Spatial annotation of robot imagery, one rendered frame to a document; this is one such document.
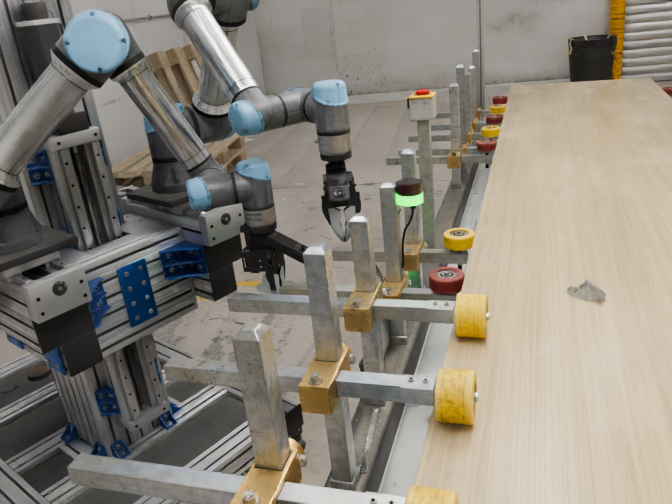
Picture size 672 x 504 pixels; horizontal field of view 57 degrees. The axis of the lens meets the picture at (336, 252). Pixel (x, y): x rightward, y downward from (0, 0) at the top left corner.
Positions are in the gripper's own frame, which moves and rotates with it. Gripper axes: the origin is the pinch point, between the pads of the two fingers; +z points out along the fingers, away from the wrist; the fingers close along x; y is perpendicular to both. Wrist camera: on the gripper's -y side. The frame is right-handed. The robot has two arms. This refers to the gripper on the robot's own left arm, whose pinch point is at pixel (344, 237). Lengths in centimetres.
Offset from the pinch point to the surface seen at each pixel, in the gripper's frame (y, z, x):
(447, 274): -9.2, 8.1, -21.9
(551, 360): -46, 9, -31
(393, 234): -2.2, -0.3, -11.2
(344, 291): -1.6, 13.1, 1.4
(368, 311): -32.9, 2.2, -1.8
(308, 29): 799, -4, -8
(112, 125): 394, 32, 168
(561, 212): 23, 9, -61
